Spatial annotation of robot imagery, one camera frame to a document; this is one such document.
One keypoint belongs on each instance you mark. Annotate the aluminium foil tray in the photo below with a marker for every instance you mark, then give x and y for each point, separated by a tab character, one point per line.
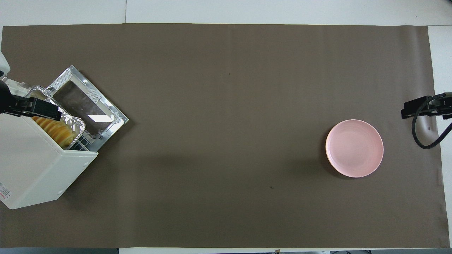
70	121

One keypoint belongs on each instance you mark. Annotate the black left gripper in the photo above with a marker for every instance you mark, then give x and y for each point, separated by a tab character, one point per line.
7	98

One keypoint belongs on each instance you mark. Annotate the pink round plate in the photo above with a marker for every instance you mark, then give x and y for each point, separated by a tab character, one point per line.
354	148

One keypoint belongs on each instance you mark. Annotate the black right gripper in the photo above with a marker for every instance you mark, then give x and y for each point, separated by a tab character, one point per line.
443	107

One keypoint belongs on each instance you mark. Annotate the white toaster oven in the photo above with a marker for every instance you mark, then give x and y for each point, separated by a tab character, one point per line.
31	158

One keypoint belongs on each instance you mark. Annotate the sliced yellow bread loaf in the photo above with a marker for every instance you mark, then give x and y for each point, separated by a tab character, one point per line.
58	132

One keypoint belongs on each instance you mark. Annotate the silver glass oven door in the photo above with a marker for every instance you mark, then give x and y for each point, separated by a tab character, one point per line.
67	76

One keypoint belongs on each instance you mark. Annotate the brown paper table mat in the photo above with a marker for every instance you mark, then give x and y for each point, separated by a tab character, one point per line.
226	106

